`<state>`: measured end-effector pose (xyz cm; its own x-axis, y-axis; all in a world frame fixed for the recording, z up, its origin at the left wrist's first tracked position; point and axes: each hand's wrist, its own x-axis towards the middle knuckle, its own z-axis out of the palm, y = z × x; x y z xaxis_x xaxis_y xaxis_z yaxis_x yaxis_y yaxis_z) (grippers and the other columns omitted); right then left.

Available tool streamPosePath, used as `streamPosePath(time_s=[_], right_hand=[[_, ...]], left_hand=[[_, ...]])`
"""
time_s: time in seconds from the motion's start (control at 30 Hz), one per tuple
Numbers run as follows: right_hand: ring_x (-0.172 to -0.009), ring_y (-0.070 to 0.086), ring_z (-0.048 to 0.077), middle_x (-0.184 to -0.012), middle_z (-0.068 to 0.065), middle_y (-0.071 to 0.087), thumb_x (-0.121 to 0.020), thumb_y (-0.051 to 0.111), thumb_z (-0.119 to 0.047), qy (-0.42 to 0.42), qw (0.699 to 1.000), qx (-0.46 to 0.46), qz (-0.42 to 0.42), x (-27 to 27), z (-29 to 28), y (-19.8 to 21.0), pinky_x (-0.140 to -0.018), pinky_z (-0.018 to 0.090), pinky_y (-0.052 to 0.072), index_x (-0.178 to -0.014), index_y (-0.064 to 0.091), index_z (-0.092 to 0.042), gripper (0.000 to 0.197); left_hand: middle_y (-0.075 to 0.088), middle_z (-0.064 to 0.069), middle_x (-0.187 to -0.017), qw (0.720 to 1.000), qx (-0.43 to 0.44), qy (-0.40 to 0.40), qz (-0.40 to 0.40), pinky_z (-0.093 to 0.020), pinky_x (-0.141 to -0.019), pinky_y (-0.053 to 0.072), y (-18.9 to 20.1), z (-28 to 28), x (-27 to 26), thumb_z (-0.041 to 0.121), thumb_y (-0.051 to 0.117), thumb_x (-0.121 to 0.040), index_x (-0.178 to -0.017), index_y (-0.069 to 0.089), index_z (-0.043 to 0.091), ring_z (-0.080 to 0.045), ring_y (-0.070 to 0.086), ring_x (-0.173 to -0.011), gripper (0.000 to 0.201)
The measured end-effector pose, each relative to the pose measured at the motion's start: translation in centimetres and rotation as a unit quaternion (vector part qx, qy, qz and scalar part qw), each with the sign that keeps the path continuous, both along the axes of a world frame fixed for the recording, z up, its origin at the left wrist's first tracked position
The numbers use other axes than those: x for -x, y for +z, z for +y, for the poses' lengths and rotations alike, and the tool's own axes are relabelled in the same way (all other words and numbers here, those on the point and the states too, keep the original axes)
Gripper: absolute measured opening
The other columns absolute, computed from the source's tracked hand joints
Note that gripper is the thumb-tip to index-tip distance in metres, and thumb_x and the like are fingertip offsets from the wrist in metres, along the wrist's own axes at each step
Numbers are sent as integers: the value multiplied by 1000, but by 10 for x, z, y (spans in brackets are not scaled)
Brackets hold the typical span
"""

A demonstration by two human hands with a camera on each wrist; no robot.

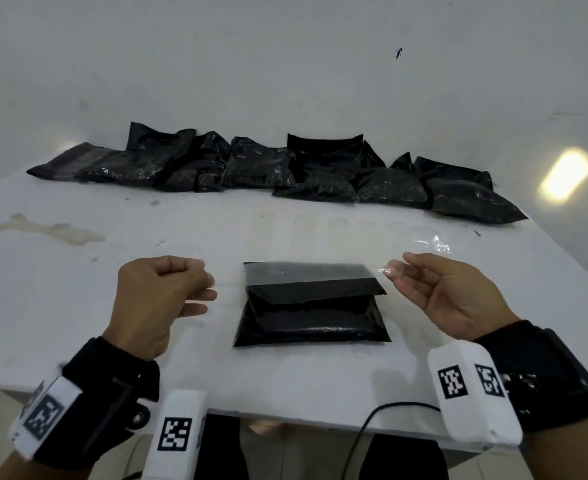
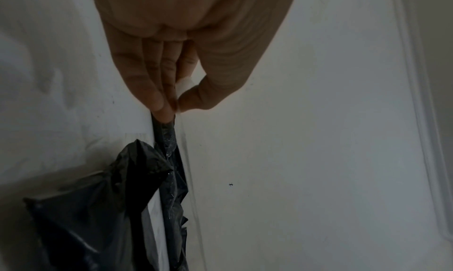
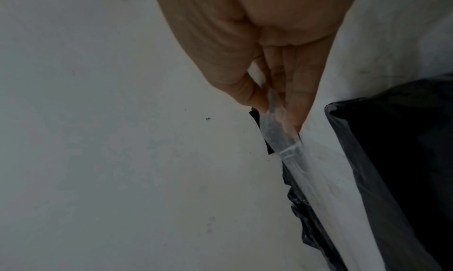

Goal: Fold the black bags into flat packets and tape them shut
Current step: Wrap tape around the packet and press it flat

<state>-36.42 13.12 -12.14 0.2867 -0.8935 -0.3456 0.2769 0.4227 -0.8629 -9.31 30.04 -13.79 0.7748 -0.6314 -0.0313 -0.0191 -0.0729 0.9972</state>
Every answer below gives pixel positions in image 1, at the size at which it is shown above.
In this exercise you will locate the black right wristband with markers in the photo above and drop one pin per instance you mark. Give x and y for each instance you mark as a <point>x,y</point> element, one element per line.
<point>539,354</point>

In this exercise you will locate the clear tape strip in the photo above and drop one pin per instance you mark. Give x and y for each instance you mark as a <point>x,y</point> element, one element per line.
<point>299,274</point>

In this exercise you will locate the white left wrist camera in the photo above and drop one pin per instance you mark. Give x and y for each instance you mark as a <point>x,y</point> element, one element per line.
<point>174,434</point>

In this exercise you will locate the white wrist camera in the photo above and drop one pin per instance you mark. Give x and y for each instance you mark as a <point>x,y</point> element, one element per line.
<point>174,434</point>
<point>469,409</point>

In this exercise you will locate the crumpled clear plastic piece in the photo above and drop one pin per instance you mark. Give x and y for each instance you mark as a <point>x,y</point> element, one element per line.
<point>431,243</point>

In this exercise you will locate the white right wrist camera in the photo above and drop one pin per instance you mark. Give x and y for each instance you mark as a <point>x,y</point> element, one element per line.
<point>469,409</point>

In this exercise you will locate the black wristband with markers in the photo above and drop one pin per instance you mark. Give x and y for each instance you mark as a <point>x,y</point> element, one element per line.
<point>98,379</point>
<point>539,354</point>

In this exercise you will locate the black left wristband with markers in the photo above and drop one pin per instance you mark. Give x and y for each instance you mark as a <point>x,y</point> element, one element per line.
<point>98,379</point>

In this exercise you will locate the person's right hand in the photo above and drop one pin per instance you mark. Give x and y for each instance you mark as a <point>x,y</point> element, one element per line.
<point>459,299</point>

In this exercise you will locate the person's left hand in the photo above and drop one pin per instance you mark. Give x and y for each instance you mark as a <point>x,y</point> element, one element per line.
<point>149,304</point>

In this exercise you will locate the taped parcel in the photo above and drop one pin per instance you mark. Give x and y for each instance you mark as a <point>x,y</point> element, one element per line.
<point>314,319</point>
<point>68,162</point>

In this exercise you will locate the row of black plastic packets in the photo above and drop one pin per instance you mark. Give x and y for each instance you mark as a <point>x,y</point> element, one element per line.
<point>324,169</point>

